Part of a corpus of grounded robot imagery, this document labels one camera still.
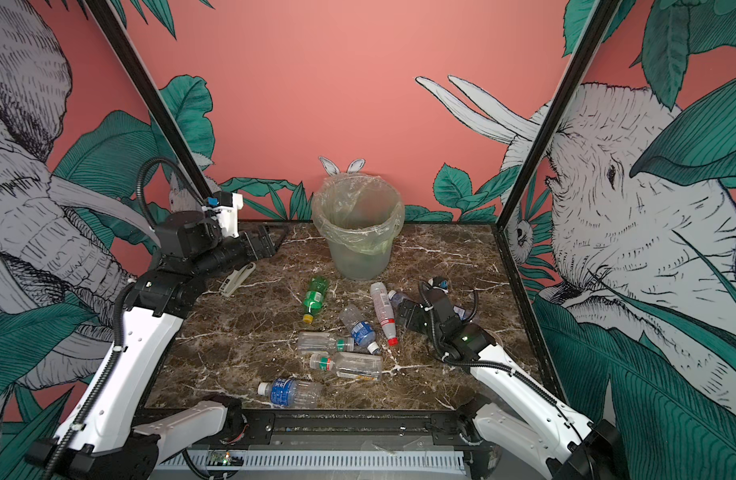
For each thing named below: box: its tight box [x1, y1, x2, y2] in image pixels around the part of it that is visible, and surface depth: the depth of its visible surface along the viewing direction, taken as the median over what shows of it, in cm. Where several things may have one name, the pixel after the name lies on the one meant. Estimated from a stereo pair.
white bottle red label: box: [370, 282, 399, 347], surface depth 92 cm
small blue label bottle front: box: [258, 378, 320, 408], surface depth 78 cm
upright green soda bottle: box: [302, 276, 329, 324], surface depth 95 cm
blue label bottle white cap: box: [339, 305, 379, 354], surface depth 88 cm
